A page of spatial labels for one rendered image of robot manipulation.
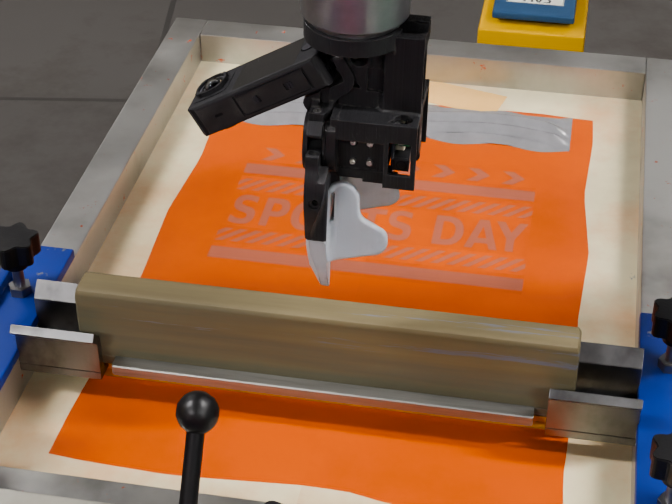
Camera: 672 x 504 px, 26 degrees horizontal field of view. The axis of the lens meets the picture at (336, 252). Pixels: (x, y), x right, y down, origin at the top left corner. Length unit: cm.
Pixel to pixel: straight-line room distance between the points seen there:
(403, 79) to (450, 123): 58
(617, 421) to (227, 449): 31
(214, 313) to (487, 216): 38
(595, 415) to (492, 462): 9
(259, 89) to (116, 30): 289
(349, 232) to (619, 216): 47
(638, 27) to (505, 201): 251
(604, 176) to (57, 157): 204
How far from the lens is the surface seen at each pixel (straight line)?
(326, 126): 102
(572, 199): 149
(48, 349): 123
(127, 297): 118
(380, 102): 102
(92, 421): 123
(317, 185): 102
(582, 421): 116
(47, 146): 343
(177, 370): 120
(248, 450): 119
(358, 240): 106
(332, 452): 118
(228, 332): 117
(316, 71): 101
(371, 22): 97
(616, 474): 119
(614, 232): 145
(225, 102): 104
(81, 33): 391
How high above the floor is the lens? 177
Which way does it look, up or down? 36 degrees down
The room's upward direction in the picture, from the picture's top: straight up
